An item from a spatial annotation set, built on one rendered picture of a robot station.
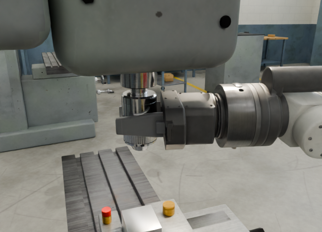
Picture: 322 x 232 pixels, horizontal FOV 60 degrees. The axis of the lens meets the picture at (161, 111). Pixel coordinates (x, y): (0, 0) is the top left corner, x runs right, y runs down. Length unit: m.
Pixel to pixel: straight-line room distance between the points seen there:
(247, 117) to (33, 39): 0.25
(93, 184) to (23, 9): 0.66
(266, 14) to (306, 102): 8.61
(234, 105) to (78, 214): 0.50
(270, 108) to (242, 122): 0.04
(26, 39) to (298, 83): 0.31
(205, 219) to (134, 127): 0.30
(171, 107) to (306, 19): 9.79
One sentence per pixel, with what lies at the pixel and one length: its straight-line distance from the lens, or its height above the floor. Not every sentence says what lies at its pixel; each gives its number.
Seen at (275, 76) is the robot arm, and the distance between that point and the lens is 0.38.
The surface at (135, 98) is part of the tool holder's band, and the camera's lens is 0.35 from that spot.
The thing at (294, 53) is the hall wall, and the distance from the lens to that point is 9.92.
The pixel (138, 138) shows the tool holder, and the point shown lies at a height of 1.21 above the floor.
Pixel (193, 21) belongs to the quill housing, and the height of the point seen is 1.36.
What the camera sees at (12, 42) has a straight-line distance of 0.23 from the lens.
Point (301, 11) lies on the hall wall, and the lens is 9.88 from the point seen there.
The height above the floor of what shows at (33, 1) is 1.37.
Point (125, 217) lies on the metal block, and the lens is 0.48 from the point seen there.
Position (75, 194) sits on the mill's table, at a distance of 0.81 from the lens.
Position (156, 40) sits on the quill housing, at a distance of 0.26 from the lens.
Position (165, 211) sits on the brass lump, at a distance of 0.53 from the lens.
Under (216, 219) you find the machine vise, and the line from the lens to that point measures 0.60.
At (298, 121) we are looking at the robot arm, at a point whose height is 1.24.
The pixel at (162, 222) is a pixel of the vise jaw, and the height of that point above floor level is 1.03.
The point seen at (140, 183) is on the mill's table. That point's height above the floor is 0.92.
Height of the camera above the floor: 1.36
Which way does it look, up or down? 18 degrees down
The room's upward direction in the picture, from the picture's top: straight up
